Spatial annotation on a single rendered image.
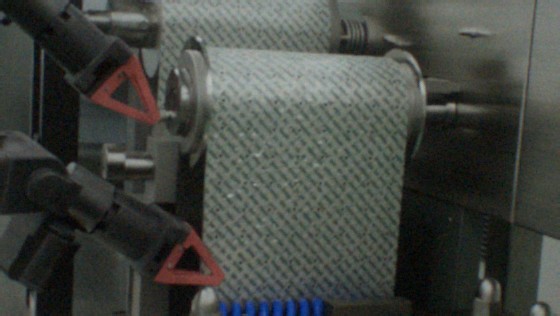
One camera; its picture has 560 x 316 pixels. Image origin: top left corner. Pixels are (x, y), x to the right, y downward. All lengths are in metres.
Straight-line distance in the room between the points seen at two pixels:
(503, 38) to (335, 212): 0.27
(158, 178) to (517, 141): 0.40
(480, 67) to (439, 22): 0.11
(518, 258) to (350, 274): 0.35
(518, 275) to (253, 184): 0.49
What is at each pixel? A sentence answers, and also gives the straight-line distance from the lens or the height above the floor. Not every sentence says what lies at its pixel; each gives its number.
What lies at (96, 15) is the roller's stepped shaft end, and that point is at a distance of 1.23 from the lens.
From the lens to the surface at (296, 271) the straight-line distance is 1.02.
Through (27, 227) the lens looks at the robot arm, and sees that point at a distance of 0.91.
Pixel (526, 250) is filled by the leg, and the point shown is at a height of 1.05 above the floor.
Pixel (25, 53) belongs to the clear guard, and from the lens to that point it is 1.95.
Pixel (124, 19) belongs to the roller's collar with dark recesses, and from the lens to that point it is 1.21.
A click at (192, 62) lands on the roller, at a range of 0.98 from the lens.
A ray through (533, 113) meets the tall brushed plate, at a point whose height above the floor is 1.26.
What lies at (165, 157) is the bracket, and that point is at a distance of 1.02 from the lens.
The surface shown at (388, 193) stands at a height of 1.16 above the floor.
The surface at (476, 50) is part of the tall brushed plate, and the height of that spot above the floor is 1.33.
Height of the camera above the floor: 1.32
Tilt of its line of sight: 7 degrees down
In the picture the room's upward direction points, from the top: 4 degrees clockwise
